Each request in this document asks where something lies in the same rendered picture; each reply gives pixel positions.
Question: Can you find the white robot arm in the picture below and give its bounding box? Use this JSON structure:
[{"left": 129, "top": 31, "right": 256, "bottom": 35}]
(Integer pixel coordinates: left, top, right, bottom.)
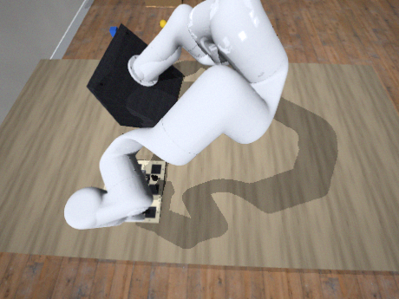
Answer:
[{"left": 64, "top": 0, "right": 289, "bottom": 229}]

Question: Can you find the black and cream chessboard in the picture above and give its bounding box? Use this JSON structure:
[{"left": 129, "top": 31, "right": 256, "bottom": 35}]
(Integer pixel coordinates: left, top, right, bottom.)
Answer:
[{"left": 135, "top": 160, "right": 166, "bottom": 223}]

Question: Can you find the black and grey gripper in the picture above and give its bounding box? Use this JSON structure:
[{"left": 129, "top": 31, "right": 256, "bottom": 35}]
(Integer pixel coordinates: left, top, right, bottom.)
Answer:
[{"left": 122, "top": 210, "right": 150, "bottom": 223}]

